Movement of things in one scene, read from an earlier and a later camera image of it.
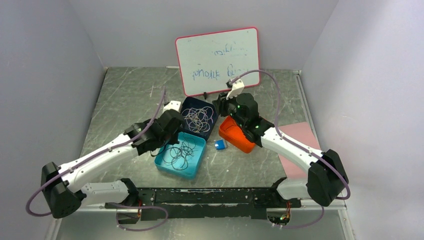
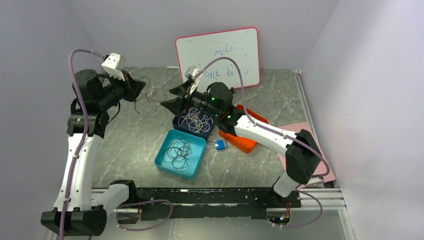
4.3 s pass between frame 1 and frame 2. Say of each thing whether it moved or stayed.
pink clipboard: stayed
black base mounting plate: stayed
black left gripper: moved
